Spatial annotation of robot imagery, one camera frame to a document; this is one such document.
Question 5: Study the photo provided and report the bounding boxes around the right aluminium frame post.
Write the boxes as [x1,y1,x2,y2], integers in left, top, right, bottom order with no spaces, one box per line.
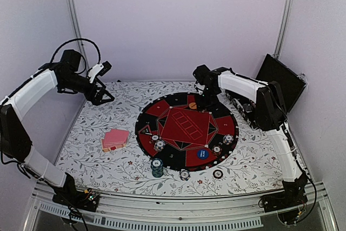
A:
[273,0,294,60]

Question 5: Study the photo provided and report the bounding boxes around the red brown poker chip stack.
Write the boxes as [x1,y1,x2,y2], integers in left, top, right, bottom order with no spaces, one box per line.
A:
[212,170,223,179]

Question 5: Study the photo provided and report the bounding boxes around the blue small blind button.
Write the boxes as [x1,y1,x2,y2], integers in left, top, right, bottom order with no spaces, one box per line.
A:
[197,149,209,160]

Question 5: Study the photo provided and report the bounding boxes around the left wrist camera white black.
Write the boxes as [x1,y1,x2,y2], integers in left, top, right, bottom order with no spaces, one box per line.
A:
[86,61,112,83]

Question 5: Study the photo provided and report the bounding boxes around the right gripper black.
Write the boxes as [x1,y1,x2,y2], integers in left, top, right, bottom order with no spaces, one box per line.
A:
[195,86,220,110]

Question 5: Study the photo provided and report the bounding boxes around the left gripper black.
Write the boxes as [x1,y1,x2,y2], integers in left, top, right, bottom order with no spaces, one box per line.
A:
[61,72,115,105]

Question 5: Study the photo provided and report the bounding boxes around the black poker set case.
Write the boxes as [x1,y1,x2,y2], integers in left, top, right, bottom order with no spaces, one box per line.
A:
[229,54,308,129]

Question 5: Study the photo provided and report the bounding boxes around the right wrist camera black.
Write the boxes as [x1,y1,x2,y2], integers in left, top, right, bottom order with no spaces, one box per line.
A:
[192,64,210,84]

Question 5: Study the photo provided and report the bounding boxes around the red playing card deck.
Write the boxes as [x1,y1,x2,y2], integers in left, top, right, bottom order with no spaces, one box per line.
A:
[101,129,129,152]

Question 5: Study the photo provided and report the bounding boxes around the poker chips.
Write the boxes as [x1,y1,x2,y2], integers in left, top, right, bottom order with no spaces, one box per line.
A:
[222,134,234,145]
[154,140,166,152]

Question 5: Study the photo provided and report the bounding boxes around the round red black poker mat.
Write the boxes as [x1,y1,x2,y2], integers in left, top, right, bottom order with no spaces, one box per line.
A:
[135,92,239,171]

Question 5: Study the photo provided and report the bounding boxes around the front aluminium rail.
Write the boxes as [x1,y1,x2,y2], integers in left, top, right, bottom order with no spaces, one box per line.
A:
[23,183,340,230]

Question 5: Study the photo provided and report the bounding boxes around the blue beige poker chip stack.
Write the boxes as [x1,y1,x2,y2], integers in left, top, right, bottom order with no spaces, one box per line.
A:
[179,169,190,181]

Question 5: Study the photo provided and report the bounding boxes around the green poker chip stack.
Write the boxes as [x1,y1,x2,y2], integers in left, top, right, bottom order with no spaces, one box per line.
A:
[151,158,163,177]

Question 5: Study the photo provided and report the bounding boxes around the aluminium frame post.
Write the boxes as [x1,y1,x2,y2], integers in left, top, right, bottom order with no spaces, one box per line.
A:
[273,0,294,60]
[66,0,89,76]

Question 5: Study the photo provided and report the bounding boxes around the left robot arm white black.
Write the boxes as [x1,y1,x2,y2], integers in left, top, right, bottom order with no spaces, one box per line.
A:
[1,49,114,206]

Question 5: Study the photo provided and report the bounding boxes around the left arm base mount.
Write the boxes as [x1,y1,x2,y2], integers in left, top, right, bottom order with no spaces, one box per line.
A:
[52,188,99,212]

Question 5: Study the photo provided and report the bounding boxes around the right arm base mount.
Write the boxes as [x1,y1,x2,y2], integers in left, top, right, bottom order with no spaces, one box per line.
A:
[258,192,308,226]

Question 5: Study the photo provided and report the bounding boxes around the orange round dealer button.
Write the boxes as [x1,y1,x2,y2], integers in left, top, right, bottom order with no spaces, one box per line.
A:
[189,102,197,110]

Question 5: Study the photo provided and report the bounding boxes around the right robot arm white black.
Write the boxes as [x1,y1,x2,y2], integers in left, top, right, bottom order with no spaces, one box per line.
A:
[192,65,308,207]

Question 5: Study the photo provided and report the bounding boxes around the left aluminium frame post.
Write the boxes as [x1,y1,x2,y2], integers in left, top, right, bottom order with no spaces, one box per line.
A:
[66,0,89,76]

